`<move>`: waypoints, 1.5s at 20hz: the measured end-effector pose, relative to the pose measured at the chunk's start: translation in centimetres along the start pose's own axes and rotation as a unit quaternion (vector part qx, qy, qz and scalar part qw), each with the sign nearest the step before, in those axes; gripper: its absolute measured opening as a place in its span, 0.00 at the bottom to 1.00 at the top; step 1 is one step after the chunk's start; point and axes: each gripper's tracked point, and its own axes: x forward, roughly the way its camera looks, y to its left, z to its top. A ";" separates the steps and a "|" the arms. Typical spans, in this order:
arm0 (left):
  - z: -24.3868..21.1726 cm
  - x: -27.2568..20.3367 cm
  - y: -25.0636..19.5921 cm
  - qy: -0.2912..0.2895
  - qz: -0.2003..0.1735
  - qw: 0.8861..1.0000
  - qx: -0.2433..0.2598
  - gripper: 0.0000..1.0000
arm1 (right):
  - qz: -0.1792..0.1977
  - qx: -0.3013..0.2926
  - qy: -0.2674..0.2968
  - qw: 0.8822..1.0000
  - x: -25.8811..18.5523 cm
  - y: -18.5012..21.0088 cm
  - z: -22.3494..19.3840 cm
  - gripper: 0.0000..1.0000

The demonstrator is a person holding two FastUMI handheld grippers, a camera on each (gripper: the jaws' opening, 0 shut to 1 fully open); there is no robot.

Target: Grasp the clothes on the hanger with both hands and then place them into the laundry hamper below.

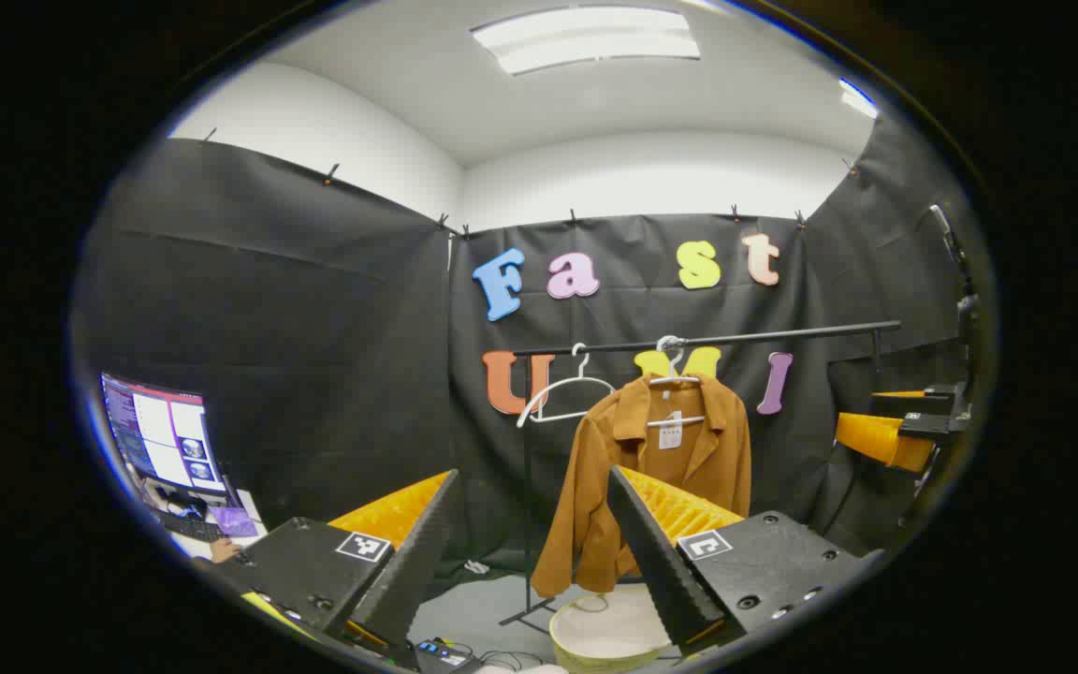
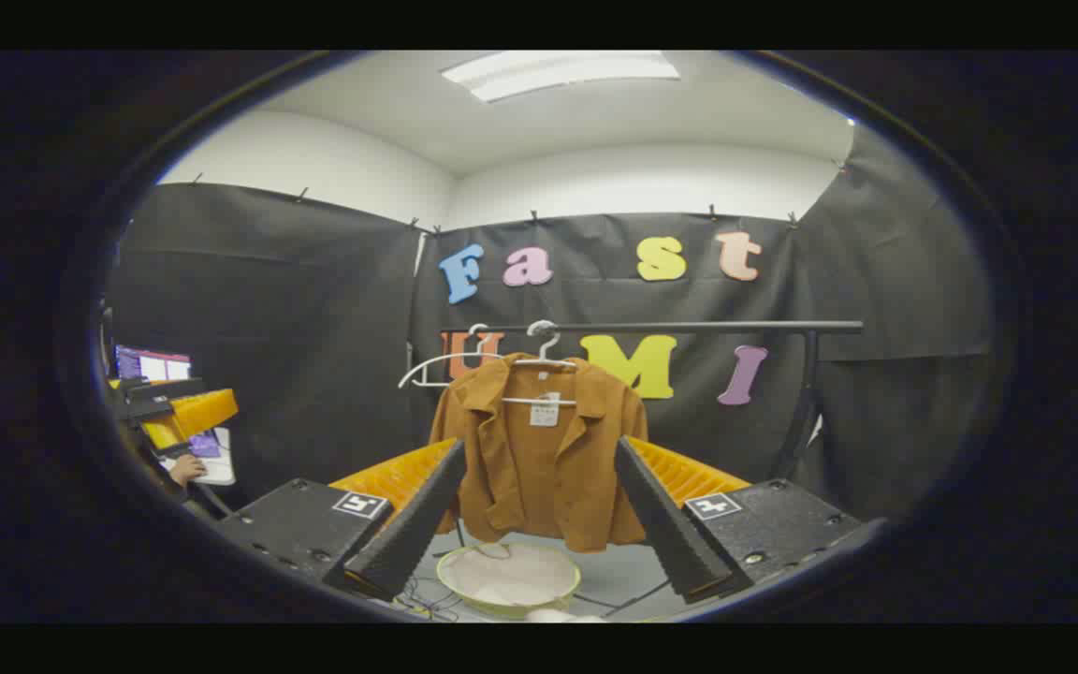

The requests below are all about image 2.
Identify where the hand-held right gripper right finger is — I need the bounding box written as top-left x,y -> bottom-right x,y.
614,434 -> 886,605

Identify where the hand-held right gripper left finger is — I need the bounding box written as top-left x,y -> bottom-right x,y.
216,436 -> 467,602

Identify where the white laundry hamper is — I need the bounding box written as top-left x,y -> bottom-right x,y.
435,541 -> 583,621

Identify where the brown jacket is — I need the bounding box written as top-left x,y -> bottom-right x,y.
429,354 -> 649,553

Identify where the white clothes hanger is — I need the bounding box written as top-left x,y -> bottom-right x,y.
398,324 -> 507,389
502,320 -> 579,407

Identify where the black clothes rack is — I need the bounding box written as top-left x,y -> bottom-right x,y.
439,320 -> 866,483

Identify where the computer monitor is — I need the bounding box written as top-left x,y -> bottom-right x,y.
114,344 -> 194,383

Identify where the white flat device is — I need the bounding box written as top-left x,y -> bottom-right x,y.
160,428 -> 237,486

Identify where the black backdrop cloth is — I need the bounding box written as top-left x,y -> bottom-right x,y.
104,122 -> 994,525

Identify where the bundle of floor cables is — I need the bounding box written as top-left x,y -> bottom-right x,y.
397,573 -> 461,622

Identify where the black floor cable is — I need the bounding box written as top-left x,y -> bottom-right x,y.
575,579 -> 673,616

